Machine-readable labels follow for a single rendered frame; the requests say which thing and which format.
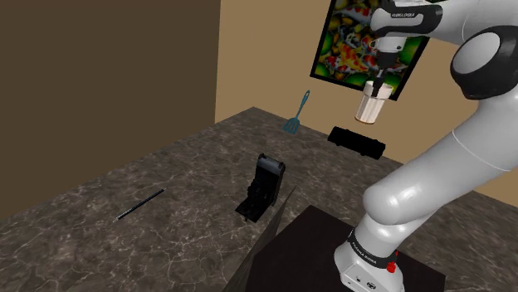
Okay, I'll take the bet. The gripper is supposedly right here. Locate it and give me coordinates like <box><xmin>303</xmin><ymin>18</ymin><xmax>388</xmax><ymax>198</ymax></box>
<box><xmin>371</xmin><ymin>50</ymin><xmax>397</xmax><ymax>98</ymax></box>

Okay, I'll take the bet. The white ribbed cup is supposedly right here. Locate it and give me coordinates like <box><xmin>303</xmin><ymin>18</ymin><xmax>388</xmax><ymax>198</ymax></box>
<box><xmin>354</xmin><ymin>80</ymin><xmax>394</xmax><ymax>125</ymax></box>

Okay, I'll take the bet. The black long box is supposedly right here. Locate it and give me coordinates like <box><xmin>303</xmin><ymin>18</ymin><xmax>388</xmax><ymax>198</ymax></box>
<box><xmin>327</xmin><ymin>125</ymin><xmax>387</xmax><ymax>161</ymax></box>

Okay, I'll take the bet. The teal spatula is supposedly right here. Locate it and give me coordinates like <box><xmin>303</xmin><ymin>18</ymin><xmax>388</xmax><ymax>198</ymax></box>
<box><xmin>282</xmin><ymin>90</ymin><xmax>311</xmax><ymax>135</ymax></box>

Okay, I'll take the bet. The black coffee machine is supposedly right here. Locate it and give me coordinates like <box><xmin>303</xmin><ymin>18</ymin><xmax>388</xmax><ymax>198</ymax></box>
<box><xmin>235</xmin><ymin>153</ymin><xmax>286</xmax><ymax>223</ymax></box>

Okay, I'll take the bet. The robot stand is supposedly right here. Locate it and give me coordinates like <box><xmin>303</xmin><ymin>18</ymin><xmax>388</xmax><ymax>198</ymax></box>
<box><xmin>242</xmin><ymin>204</ymin><xmax>447</xmax><ymax>292</ymax></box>

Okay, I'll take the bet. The black pen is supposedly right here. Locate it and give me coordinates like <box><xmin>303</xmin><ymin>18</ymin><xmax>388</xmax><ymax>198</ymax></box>
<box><xmin>115</xmin><ymin>187</ymin><xmax>166</xmax><ymax>221</ymax></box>

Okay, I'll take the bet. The colourful fish wall picture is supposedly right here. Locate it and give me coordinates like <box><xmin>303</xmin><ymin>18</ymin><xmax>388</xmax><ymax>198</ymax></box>
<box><xmin>310</xmin><ymin>0</ymin><xmax>431</xmax><ymax>102</ymax></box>

